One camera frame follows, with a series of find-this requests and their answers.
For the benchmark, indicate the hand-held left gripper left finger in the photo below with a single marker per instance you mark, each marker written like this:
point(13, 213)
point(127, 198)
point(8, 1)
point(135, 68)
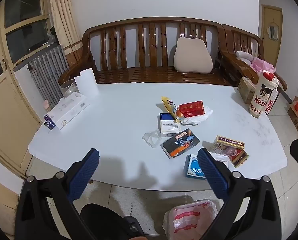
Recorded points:
point(85, 175)

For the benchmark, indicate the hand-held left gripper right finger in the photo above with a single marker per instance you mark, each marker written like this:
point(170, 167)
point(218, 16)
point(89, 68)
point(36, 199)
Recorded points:
point(211, 172)

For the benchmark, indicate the white paper leaflet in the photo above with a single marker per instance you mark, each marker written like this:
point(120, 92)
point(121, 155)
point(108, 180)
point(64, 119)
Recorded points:
point(220, 160)

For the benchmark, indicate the blue and white medicine box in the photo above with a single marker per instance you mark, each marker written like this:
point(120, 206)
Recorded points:
point(192, 168)

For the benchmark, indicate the gold and red box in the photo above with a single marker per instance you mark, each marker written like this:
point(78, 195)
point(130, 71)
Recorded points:
point(230, 148)

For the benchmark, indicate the black box with orange stripe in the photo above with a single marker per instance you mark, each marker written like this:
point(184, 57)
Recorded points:
point(180, 142)

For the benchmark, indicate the white and red plastic bag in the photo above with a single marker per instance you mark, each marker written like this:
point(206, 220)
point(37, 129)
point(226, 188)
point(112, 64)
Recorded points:
point(189, 220)

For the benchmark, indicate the white tissue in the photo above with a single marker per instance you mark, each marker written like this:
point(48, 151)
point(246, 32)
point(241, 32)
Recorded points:
point(201, 117)

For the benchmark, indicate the red cigarette box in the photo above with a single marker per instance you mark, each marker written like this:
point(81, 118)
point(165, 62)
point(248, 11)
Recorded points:
point(192, 108)

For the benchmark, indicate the clear plastic wrapper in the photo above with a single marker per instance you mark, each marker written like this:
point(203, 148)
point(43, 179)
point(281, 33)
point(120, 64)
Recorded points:
point(152, 138)

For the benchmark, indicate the yellow snack wrapper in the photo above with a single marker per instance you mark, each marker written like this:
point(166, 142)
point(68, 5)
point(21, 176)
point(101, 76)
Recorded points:
point(170, 106)

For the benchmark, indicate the person's dark trouser leg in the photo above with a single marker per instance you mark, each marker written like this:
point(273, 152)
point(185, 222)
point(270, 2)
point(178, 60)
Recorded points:
point(101, 220)

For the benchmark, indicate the small blue box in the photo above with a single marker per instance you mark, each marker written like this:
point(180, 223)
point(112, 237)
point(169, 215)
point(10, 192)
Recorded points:
point(49, 123)

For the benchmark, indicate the white flat box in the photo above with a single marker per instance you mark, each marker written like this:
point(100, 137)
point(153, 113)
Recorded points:
point(67, 110)

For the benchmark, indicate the white bottle with red cap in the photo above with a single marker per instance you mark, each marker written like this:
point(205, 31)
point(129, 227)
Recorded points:
point(261, 97)

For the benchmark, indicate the small pink item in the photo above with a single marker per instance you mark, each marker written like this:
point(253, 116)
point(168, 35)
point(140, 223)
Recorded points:
point(46, 104)

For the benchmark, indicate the glass jar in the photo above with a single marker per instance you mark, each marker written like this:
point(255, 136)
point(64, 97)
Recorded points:
point(67, 87)

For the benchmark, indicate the white paper towel roll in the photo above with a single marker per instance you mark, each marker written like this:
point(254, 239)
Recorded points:
point(86, 85)

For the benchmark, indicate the pink cloth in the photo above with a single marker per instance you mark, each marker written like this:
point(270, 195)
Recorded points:
point(262, 65)

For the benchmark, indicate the yellow wooden door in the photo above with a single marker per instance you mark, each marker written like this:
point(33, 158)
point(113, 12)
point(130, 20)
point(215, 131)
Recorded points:
point(265, 50)

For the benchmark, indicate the grey radiator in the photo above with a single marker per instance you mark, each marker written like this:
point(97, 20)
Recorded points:
point(49, 67)

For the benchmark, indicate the white rolled cloth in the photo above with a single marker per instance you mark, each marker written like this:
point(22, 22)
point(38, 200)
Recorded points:
point(242, 55)

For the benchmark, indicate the cream glazed door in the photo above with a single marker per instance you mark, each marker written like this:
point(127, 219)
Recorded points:
point(4, 92)

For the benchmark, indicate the beige cushion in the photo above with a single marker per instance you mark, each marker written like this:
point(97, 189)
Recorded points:
point(192, 55)

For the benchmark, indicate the grey item hanging on door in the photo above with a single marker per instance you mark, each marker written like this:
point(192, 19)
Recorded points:
point(273, 30)

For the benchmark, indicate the brown wooden armchair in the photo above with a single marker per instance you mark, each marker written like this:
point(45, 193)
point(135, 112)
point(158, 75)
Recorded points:
point(241, 33)

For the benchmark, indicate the brown wooden bench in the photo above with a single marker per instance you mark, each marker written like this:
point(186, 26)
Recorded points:
point(149, 22)

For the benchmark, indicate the beige curtain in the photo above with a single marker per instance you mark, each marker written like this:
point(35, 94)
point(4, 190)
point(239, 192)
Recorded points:
point(64, 12)

